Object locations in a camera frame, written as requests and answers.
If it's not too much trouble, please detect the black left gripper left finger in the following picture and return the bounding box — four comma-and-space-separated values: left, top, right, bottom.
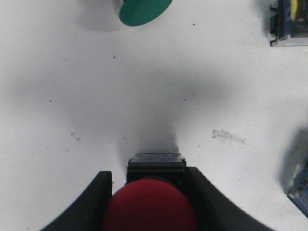
43, 171, 112, 231

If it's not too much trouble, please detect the red push button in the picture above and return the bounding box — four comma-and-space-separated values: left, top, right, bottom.
280, 128, 308, 217
103, 153, 198, 231

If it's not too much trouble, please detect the left green push button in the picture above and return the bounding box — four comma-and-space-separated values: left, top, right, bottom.
118, 0, 172, 26

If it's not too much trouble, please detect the yellow push button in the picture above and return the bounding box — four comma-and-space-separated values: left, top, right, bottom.
269, 0, 308, 47

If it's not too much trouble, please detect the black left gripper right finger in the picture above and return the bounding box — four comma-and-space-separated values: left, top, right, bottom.
185, 167, 266, 231

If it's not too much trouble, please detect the lying red push button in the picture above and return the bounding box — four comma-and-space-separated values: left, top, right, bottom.
280, 128, 308, 217

